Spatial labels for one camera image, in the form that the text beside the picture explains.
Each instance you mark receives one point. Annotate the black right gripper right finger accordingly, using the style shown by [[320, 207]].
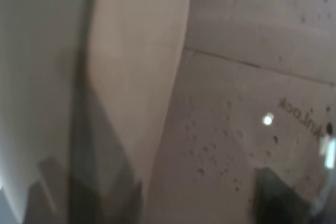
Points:
[[276, 202]]

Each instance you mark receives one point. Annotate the smoky transparent water bottle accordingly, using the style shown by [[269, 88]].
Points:
[[192, 96]]

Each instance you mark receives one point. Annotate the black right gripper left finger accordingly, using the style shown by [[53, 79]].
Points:
[[60, 197]]

